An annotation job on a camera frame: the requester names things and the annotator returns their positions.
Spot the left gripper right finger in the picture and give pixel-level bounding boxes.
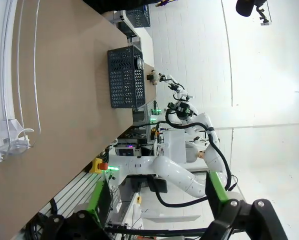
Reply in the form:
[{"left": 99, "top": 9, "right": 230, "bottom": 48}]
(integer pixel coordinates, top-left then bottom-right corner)
[{"left": 204, "top": 171, "right": 289, "bottom": 240}]

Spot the small white black clamp device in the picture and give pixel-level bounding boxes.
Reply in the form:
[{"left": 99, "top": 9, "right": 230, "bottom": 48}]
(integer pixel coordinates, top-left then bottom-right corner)
[{"left": 146, "top": 70, "right": 163, "bottom": 86}]

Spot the black control box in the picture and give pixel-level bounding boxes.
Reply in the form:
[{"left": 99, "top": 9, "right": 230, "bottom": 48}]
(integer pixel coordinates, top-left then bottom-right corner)
[{"left": 114, "top": 143, "right": 143, "bottom": 157}]

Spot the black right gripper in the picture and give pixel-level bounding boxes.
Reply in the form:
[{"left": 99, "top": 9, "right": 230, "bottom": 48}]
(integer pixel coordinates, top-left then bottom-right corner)
[{"left": 175, "top": 101, "right": 192, "bottom": 119}]

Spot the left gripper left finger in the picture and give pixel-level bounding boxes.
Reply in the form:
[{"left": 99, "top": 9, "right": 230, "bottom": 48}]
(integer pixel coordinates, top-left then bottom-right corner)
[{"left": 39, "top": 177, "right": 114, "bottom": 240}]

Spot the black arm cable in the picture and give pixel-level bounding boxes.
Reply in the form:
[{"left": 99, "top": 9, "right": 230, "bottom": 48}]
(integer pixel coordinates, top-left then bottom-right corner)
[
  {"left": 149, "top": 101, "right": 233, "bottom": 208},
  {"left": 24, "top": 197, "right": 65, "bottom": 240}
]

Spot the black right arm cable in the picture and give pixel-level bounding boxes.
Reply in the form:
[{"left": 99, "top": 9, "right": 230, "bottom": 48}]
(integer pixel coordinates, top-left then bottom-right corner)
[{"left": 149, "top": 101, "right": 233, "bottom": 208}]

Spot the white cabinet box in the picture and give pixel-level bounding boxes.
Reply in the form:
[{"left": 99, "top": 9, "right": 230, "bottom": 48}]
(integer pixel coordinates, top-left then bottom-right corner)
[{"left": 163, "top": 129, "right": 187, "bottom": 164}]

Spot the yellow red emergency stop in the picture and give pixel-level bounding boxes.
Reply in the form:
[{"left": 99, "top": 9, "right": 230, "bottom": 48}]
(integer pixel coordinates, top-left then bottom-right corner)
[{"left": 89, "top": 157, "right": 109, "bottom": 175}]

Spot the white side table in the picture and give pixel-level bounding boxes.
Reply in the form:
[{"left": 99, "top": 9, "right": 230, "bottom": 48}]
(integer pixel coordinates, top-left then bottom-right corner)
[{"left": 113, "top": 9, "right": 157, "bottom": 73}]

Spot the black camera on mount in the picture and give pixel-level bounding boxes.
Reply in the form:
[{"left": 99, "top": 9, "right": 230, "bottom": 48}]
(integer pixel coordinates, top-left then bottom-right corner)
[{"left": 235, "top": 0, "right": 273, "bottom": 27}]

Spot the blue-grey plastic basket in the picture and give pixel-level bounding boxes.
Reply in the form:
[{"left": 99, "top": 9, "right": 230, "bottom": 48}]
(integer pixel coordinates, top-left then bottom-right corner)
[
  {"left": 125, "top": 6, "right": 151, "bottom": 28},
  {"left": 107, "top": 45, "right": 146, "bottom": 109}
]

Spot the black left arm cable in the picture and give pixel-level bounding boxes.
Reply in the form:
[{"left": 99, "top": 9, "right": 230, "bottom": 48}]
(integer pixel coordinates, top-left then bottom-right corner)
[{"left": 24, "top": 197, "right": 65, "bottom": 240}]

